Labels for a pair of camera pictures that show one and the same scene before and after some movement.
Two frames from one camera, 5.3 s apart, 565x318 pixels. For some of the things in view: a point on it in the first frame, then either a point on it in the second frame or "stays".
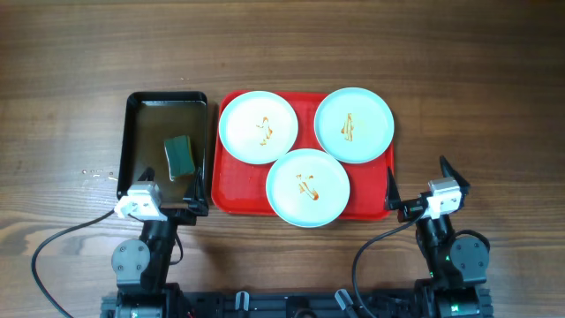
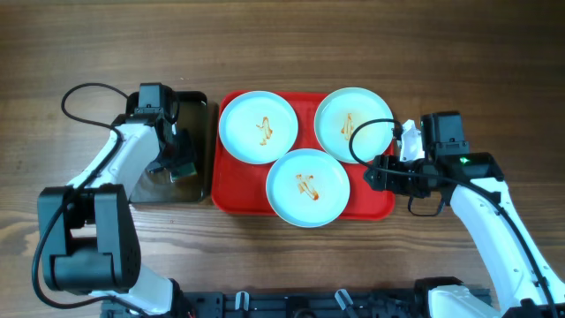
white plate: (354, 124) stays
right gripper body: (411, 209) → (408, 177)
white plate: (308, 188) stays
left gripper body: (184, 214) → (181, 149)
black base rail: (401, 303) stays
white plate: (259, 127) stays
